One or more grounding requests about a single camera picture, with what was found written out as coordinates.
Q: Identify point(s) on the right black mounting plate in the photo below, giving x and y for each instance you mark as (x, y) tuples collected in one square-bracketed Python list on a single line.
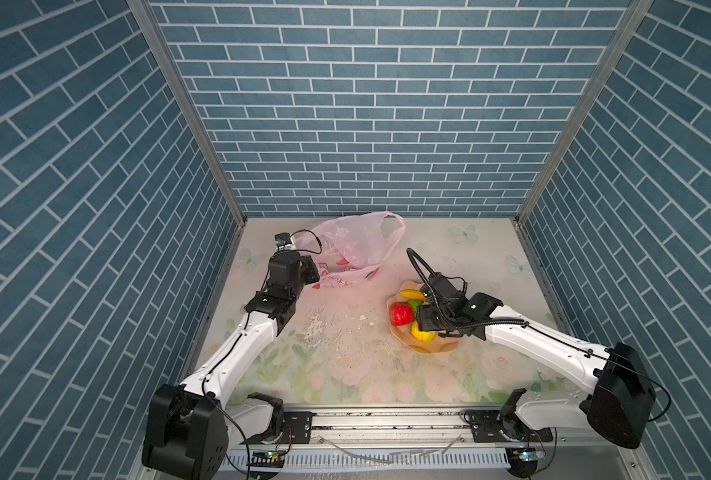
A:
[(492, 426)]

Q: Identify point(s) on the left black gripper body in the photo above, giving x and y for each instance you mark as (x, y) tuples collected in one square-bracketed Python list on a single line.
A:
[(305, 275)]

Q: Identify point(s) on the pink plastic bag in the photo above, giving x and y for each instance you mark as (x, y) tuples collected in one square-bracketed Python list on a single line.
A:
[(350, 250)]

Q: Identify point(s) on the black mounting plate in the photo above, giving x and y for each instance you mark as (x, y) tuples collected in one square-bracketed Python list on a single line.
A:
[(492, 426), (297, 427)]

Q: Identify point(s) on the green fake fruit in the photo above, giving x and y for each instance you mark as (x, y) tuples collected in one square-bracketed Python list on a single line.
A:
[(415, 304)]

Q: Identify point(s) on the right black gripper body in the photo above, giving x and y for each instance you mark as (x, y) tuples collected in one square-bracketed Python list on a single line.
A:
[(428, 319)]

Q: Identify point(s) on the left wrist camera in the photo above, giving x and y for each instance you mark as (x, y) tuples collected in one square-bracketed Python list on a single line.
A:
[(284, 241)]

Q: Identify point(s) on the yellow fake banana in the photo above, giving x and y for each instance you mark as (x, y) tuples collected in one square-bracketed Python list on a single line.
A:
[(413, 294)]

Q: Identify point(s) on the white ventilation grille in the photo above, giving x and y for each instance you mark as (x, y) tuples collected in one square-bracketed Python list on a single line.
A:
[(336, 461)]

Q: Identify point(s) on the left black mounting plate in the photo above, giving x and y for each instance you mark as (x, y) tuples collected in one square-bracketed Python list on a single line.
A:
[(297, 427)]

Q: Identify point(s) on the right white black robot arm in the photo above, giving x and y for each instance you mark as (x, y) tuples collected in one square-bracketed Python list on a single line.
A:
[(613, 394)]

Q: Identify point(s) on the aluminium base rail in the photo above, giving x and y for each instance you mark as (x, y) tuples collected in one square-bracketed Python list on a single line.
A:
[(573, 454)]

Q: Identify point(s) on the peach lotus shaped bowl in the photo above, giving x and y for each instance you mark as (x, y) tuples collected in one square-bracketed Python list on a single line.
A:
[(403, 333)]

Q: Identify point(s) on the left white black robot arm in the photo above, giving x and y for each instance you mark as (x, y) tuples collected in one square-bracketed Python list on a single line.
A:
[(191, 426)]

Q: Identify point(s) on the yellow fake lemon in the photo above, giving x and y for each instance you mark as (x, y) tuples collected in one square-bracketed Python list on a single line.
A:
[(420, 335)]

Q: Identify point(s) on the red fake bell pepper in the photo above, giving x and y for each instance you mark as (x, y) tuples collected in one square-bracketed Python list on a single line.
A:
[(401, 314)]

